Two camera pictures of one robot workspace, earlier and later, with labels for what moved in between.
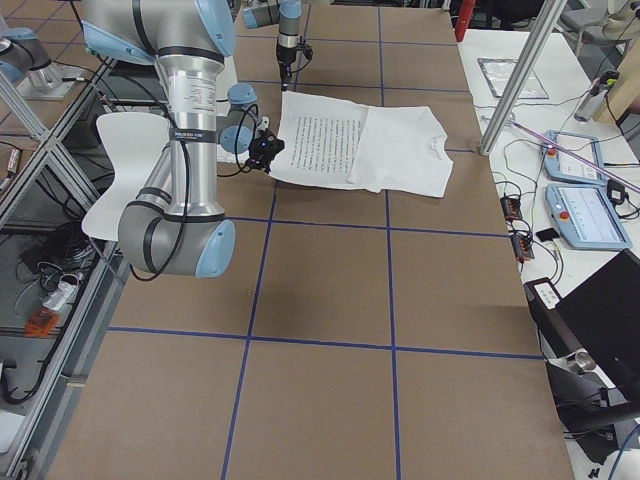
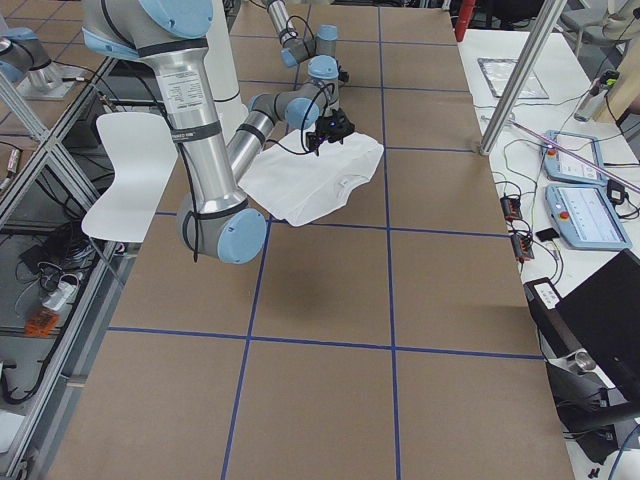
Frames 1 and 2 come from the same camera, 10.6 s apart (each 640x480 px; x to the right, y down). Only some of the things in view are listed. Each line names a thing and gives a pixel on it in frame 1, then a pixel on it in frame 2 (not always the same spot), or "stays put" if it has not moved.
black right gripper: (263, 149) -> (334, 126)
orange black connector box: (511, 208) stays put
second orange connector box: (522, 248) stays put
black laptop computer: (599, 318) stays put
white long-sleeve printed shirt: (389, 149) -> (301, 185)
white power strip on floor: (64, 292) stays put
